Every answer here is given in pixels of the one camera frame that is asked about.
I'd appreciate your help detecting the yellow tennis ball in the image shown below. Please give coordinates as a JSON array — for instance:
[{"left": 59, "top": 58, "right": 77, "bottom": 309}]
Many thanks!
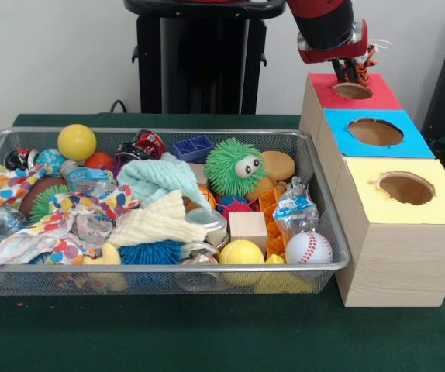
[{"left": 218, "top": 239, "right": 266, "bottom": 287}]

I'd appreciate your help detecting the wooden box with three holes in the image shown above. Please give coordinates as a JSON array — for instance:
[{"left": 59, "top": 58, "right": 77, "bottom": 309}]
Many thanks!
[{"left": 298, "top": 71, "right": 445, "bottom": 308}]

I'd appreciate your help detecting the green spiky toy with eyes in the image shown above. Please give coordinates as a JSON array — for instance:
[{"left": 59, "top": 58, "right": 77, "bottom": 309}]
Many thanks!
[{"left": 203, "top": 138, "right": 269, "bottom": 196}]

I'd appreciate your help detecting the white baseball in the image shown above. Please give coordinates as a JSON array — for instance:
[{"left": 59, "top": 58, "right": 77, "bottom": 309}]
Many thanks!
[{"left": 285, "top": 231, "right": 334, "bottom": 266}]

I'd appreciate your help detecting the blue spiky ball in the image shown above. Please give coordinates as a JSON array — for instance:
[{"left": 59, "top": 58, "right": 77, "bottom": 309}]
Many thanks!
[{"left": 118, "top": 239, "right": 187, "bottom": 267}]

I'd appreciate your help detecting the tan round disc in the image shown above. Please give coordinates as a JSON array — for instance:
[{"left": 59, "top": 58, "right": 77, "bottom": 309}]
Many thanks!
[{"left": 260, "top": 150, "right": 297, "bottom": 182}]

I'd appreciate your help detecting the cream cloth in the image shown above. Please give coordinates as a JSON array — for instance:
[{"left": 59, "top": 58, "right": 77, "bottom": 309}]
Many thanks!
[{"left": 107, "top": 188, "right": 208, "bottom": 249}]

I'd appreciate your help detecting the shallow silver mesh bin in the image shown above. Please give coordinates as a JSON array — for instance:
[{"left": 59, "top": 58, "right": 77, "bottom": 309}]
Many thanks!
[{"left": 0, "top": 127, "right": 352, "bottom": 298}]

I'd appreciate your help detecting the blue plastic compartment tray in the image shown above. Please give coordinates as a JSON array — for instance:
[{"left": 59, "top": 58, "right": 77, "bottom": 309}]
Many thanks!
[{"left": 172, "top": 134, "right": 215, "bottom": 164}]

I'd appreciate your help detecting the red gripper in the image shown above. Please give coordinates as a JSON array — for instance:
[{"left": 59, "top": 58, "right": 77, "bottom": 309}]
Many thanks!
[{"left": 298, "top": 19, "right": 370, "bottom": 83}]

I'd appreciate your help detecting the orange striped tiger plush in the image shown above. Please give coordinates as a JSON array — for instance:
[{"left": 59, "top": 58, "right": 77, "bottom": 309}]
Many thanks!
[{"left": 342, "top": 38, "right": 392, "bottom": 87}]

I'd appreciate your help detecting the smooth yellow ball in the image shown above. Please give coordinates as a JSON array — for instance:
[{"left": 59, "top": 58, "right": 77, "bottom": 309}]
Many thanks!
[{"left": 57, "top": 123, "right": 98, "bottom": 162}]

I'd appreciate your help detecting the mint green cloth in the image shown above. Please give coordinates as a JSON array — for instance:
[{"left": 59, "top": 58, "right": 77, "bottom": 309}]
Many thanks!
[{"left": 116, "top": 152, "right": 212, "bottom": 212}]

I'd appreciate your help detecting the polka dot cloth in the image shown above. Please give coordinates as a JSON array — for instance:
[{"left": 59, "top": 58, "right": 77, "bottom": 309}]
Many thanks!
[{"left": 0, "top": 184, "right": 143, "bottom": 269}]

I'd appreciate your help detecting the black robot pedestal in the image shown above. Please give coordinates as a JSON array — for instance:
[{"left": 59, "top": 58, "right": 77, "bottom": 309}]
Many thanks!
[{"left": 123, "top": 0, "right": 288, "bottom": 115}]

